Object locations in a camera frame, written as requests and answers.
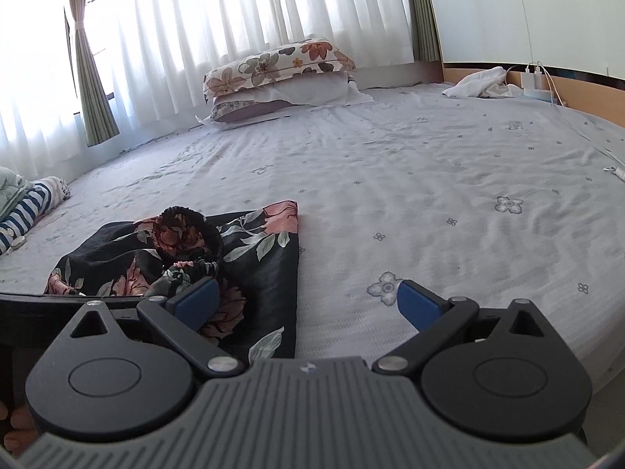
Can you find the black floral pants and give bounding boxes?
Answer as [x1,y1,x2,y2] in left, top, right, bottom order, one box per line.
[44,200,302,365]

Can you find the light green quilt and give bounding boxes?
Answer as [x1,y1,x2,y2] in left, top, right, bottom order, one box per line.
[0,166,35,222]

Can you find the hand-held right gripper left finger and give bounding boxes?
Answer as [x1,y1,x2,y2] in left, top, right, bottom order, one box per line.
[51,276,245,379]

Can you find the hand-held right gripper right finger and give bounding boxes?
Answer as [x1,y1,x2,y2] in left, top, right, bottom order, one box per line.
[371,279,578,377]

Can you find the wooden bed frame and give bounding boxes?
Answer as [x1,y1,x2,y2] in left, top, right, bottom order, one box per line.
[441,61,625,129]

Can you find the person's left hand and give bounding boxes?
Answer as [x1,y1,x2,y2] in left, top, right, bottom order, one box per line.
[0,395,39,454]

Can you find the white crumpled cloth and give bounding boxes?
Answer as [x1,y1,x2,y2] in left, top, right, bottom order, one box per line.
[442,65,523,100]

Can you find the floral pillow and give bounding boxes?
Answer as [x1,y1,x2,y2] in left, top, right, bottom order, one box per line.
[202,38,357,106]

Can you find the white sheer curtain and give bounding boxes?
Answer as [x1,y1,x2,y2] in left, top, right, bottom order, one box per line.
[0,0,417,179]

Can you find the white charging cable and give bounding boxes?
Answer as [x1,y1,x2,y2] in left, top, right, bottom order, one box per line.
[536,63,625,183]

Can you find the white and mauve pillow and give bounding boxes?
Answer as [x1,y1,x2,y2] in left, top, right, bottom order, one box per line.
[195,70,375,131]

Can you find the blue white striped blanket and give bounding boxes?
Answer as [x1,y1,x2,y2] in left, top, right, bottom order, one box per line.
[0,176,72,255]

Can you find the thin white wall cord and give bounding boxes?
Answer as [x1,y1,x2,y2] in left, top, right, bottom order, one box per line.
[512,0,535,67]

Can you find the white charger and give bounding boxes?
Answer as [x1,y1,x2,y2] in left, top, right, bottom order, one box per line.
[521,62,546,90]

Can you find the green curtain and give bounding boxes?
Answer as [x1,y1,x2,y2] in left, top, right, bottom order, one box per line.
[65,0,121,149]
[403,0,443,64]

